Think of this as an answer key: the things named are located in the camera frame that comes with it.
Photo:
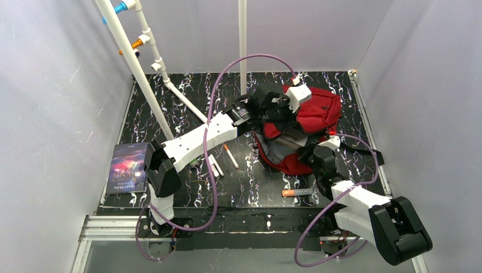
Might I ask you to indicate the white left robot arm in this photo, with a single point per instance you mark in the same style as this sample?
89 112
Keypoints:
163 164

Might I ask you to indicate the orange pipe fitting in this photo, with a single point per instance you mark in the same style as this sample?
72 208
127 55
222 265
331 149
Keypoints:
137 44

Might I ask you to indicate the white Decorate book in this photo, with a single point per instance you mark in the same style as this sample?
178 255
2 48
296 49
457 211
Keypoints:
296 139

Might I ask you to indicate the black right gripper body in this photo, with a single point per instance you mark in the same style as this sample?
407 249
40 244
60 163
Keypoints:
314 151

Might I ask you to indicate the orange tipped white pen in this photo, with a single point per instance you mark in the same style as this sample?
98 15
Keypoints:
231 156

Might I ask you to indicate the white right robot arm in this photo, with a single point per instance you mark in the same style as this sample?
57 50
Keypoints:
390 224

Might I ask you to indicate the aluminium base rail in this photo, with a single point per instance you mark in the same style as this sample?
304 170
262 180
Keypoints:
256 230

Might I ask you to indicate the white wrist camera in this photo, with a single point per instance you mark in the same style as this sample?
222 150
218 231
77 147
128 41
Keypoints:
298 93
333 142

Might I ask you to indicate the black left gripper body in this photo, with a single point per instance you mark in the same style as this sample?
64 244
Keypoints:
276 104

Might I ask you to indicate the dark purple book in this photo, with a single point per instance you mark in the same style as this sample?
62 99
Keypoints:
126 173

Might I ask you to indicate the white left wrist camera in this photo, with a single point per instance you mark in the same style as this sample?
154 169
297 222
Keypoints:
298 93

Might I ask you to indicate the orange capped grey marker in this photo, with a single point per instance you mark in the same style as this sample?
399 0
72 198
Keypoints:
297 192

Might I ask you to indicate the white PVC pipe frame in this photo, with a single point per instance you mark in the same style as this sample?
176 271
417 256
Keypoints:
114 25

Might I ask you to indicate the blue pipe fitting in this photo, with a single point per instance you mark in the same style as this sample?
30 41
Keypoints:
120 8

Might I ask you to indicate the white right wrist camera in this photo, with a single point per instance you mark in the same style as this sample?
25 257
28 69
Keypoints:
333 142

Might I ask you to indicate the red student backpack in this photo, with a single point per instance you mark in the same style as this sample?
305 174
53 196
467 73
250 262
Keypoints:
319 115

